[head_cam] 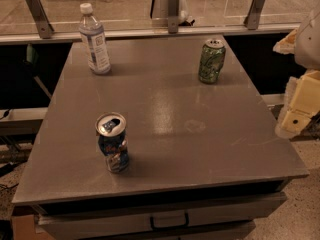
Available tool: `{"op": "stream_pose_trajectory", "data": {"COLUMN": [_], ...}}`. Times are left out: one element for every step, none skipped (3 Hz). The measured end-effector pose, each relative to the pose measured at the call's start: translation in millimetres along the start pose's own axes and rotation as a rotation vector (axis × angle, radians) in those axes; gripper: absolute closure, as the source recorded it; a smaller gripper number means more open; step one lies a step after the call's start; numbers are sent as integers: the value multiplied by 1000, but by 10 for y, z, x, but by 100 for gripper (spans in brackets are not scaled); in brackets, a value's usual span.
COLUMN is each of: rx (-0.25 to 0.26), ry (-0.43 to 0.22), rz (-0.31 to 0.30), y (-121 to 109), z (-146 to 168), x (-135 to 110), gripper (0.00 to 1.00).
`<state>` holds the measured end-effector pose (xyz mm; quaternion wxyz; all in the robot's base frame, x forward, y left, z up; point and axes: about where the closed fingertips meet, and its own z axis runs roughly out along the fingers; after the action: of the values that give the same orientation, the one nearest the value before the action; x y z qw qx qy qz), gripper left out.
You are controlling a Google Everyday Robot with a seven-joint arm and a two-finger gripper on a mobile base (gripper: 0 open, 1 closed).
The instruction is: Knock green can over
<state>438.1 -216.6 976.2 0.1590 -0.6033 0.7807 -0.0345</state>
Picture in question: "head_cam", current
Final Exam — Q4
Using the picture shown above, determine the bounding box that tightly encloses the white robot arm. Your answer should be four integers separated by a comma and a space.
273, 8, 320, 139

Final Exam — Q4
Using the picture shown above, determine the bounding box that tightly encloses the green soda can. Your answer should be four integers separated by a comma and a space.
198, 39, 226, 84

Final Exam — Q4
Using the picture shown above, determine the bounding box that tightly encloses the blue crushed soda can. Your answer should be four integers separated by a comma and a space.
95, 112, 129, 173

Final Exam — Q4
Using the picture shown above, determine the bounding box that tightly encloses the grey cabinet drawer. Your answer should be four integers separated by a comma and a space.
38, 192, 287, 240

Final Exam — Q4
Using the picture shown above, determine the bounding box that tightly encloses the clear plastic water bottle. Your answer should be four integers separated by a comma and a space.
79, 3, 111, 75

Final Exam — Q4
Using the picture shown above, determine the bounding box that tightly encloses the horizontal metal rail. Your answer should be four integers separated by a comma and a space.
0, 23, 299, 45

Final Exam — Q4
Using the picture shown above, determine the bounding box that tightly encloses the right metal rail bracket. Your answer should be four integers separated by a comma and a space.
244, 0, 266, 30

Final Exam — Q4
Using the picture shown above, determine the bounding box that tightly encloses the metal rail bracket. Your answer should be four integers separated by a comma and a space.
25, 0, 54, 39
244, 0, 266, 30
168, 0, 179, 34

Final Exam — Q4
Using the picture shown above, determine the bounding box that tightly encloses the middle metal rail bracket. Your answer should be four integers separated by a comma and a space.
168, 0, 179, 34

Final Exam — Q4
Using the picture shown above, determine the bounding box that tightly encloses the black drawer handle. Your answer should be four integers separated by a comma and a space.
149, 212, 189, 231

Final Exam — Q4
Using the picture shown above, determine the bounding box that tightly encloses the left metal rail bracket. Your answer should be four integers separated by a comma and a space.
25, 0, 54, 39

